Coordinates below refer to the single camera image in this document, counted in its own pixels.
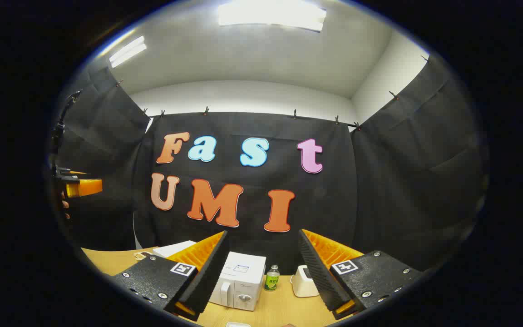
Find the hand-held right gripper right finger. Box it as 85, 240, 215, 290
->
298, 229, 425, 321

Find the ceiling light panel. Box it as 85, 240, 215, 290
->
109, 36, 148, 69
218, 0, 327, 33

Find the green label drink bottle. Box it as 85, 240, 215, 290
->
264, 265, 281, 292

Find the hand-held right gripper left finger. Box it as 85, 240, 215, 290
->
112, 230, 230, 322

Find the white toaster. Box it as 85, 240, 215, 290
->
290, 265, 320, 298

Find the white flat sheet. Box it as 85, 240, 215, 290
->
153, 240, 197, 259

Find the white microwave oven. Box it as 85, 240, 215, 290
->
208, 252, 266, 312

